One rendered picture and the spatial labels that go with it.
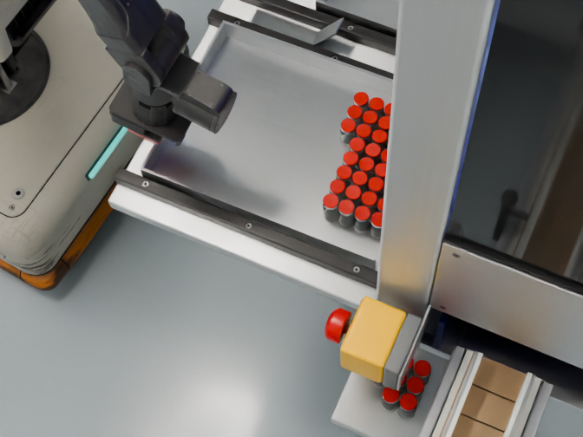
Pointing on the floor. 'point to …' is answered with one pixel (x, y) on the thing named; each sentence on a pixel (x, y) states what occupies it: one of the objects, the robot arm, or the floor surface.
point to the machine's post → (429, 139)
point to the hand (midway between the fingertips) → (154, 136)
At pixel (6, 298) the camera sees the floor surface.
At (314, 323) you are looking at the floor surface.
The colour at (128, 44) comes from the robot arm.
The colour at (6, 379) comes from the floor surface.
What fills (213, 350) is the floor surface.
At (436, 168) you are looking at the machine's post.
